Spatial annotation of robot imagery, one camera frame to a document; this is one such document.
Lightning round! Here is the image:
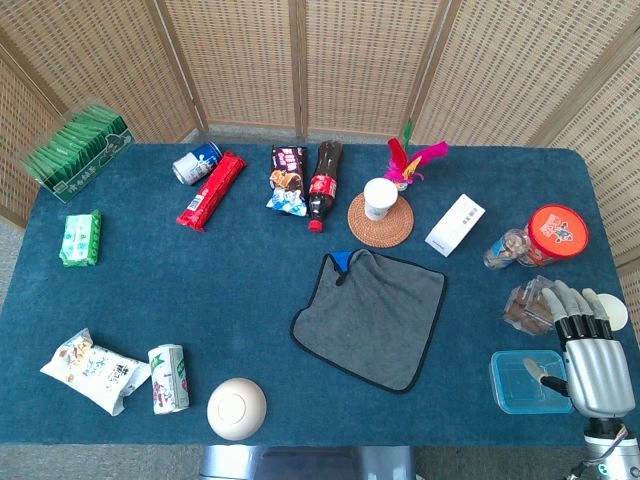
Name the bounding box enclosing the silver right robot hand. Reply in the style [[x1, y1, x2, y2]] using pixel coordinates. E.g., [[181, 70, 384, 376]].
[[522, 279, 636, 419]]

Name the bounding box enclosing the grey and blue cloth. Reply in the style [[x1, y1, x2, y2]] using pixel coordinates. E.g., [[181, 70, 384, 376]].
[[289, 247, 448, 395]]

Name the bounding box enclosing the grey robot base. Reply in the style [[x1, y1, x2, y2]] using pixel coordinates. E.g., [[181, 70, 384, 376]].
[[198, 444, 417, 480]]

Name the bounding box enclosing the white cup with blue label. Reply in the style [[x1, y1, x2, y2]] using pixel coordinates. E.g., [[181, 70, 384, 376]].
[[597, 293, 629, 332]]

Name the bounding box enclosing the blue transparent food container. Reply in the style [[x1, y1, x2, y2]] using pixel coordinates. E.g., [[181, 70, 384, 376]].
[[489, 349, 575, 416]]

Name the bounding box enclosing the clear plastic cookie box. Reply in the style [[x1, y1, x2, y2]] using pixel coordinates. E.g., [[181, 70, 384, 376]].
[[502, 274, 559, 335]]

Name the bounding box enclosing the jar with orange-red lid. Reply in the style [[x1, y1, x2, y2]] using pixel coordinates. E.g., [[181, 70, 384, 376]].
[[519, 203, 590, 268]]

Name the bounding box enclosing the small clear nut jar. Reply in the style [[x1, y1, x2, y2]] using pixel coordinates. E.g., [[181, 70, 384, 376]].
[[482, 228, 531, 271]]

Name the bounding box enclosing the white cardboard carton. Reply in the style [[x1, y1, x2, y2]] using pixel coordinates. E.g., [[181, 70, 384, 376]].
[[424, 193, 487, 258]]

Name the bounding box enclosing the round woven rattan coaster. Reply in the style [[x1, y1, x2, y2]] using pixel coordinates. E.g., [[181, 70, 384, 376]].
[[347, 192, 416, 248]]

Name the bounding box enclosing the pink feather shuttlecock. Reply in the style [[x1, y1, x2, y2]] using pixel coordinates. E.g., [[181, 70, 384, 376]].
[[382, 117, 450, 192]]

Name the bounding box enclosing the plain white paper cup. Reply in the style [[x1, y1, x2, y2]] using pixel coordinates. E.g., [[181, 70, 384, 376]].
[[363, 177, 399, 222]]

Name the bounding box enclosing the cola bottle with red cap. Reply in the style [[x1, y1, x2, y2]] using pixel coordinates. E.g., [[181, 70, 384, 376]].
[[306, 140, 345, 235]]

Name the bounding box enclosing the cream upturned bowl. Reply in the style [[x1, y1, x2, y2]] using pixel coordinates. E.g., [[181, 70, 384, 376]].
[[206, 377, 268, 442]]

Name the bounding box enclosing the colourful candy bag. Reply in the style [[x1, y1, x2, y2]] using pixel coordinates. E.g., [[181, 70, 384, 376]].
[[265, 144, 308, 218]]

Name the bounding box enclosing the dark blue carpet table cover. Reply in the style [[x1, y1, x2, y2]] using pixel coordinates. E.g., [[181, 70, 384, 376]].
[[0, 143, 640, 447]]

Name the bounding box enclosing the woven bamboo folding screen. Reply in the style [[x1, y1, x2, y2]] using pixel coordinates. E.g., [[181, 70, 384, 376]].
[[0, 0, 640, 351]]

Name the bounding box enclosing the red biscuit pack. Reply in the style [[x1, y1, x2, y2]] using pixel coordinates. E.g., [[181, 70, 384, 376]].
[[175, 150, 248, 233]]

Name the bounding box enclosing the green and white porridge can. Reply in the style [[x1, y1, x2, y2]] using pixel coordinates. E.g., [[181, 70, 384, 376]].
[[147, 343, 191, 416]]

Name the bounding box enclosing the blue and white drink can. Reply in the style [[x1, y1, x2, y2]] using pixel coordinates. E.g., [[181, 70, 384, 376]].
[[171, 141, 224, 187]]

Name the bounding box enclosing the white snack bag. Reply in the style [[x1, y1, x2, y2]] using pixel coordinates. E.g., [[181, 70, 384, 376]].
[[39, 327, 151, 417]]

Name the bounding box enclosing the green tissue pack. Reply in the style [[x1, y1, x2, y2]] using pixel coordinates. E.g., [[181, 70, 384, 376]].
[[58, 209, 103, 268]]

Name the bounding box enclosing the green tea bag box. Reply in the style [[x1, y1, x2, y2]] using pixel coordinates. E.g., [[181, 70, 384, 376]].
[[20, 103, 136, 204]]

